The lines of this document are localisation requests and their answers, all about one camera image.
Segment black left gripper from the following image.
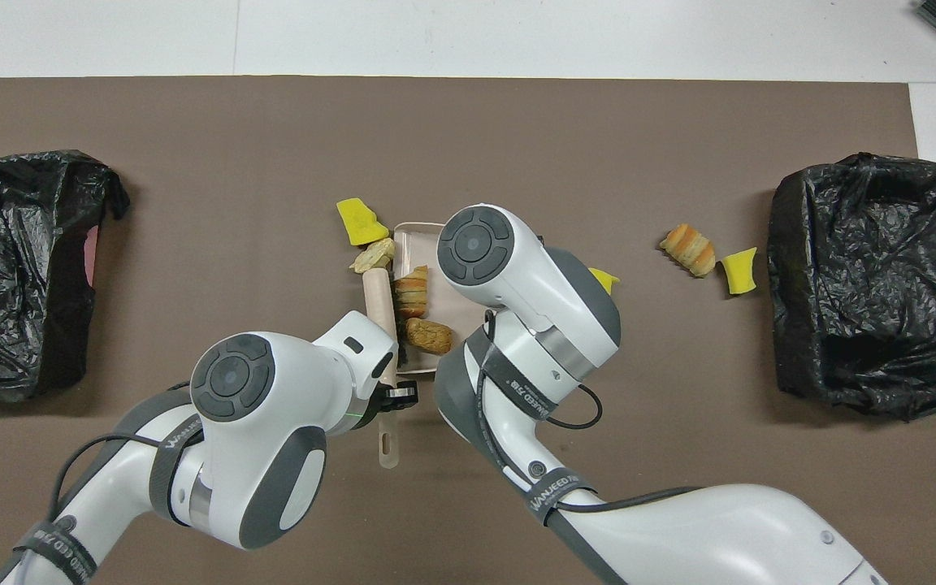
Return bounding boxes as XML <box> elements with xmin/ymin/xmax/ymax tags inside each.
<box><xmin>375</xmin><ymin>380</ymin><xmax>420</xmax><ymax>414</ymax></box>

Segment brown oval bread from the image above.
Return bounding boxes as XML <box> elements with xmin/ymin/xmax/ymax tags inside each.
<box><xmin>405</xmin><ymin>318</ymin><xmax>453</xmax><ymax>355</ymax></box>

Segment beige brush black bristles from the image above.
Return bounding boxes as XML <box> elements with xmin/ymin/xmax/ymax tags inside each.
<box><xmin>362</xmin><ymin>268</ymin><xmax>409</xmax><ymax>470</ymax></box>

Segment sliced bread roll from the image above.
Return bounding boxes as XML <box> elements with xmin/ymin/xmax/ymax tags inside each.
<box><xmin>392</xmin><ymin>265</ymin><xmax>430</xmax><ymax>319</ymax></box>

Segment pale torn bread chunk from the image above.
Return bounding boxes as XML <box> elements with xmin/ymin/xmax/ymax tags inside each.
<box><xmin>349</xmin><ymin>237</ymin><xmax>396</xmax><ymax>275</ymax></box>

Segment beige plastic dustpan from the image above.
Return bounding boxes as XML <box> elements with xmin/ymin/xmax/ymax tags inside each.
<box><xmin>392</xmin><ymin>222</ymin><xmax>489</xmax><ymax>376</ymax></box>

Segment large yellow sponge piece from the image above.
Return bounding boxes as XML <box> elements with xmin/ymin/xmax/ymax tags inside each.
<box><xmin>336</xmin><ymin>197</ymin><xmax>388</xmax><ymax>246</ymax></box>

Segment striped croissant bread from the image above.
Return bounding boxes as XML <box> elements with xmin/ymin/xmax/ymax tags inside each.
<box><xmin>660</xmin><ymin>223</ymin><xmax>717</xmax><ymax>279</ymax></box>

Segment small yellow sponge piece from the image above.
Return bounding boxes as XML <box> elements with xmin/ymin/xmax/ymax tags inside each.
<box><xmin>719</xmin><ymin>246</ymin><xmax>759</xmax><ymax>296</ymax></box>

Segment black bag lined pink bin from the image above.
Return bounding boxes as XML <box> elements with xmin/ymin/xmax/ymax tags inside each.
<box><xmin>0</xmin><ymin>149</ymin><xmax>130</xmax><ymax>401</ymax></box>

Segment brown table mat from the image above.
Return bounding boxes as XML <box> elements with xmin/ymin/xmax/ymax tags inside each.
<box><xmin>0</xmin><ymin>76</ymin><xmax>936</xmax><ymax>585</ymax></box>

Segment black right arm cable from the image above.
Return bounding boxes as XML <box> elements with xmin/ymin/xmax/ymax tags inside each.
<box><xmin>476</xmin><ymin>309</ymin><xmax>709</xmax><ymax>513</ymax></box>

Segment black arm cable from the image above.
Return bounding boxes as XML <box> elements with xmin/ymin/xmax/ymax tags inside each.
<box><xmin>476</xmin><ymin>309</ymin><xmax>709</xmax><ymax>513</ymax></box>
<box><xmin>45</xmin><ymin>431</ymin><xmax>201</xmax><ymax>529</ymax></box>

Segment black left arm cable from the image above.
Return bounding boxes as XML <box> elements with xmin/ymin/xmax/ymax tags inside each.
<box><xmin>45</xmin><ymin>431</ymin><xmax>201</xmax><ymax>529</ymax></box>

